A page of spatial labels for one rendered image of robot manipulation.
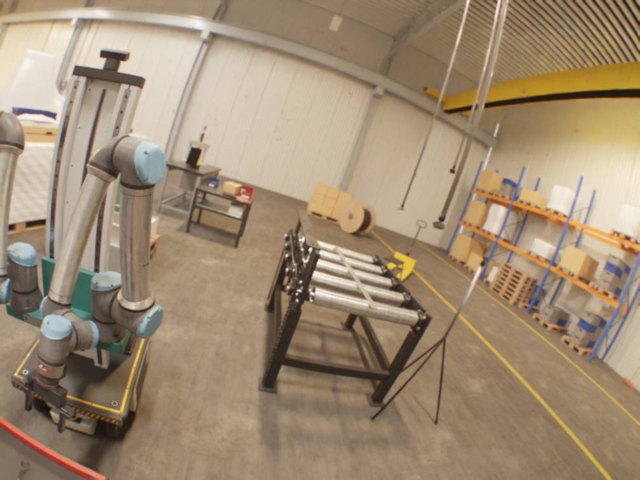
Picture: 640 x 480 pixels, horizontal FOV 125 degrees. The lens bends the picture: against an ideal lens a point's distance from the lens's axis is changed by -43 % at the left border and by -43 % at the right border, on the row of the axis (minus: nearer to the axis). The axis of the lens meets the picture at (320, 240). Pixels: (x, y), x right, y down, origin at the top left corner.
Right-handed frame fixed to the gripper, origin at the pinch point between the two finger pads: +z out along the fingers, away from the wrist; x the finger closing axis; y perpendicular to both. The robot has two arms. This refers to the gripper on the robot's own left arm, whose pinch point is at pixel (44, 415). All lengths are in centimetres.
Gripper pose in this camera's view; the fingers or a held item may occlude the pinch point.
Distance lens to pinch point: 109.9
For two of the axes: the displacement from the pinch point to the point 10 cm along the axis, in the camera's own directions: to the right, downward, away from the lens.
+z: -3.5, 9.2, -1.9
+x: 8.9, 3.9, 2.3
